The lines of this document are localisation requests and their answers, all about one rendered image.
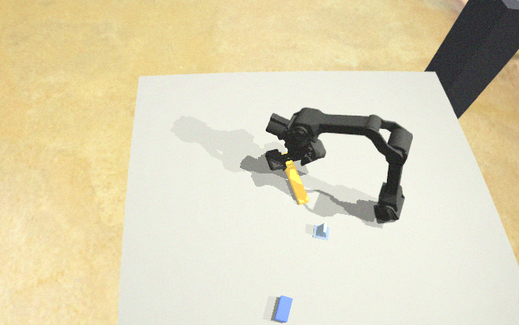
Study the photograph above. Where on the blue rectangular block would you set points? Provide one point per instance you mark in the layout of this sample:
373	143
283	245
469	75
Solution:
283	309

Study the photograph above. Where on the yellow bar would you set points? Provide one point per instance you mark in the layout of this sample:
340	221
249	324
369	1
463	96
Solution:
296	183

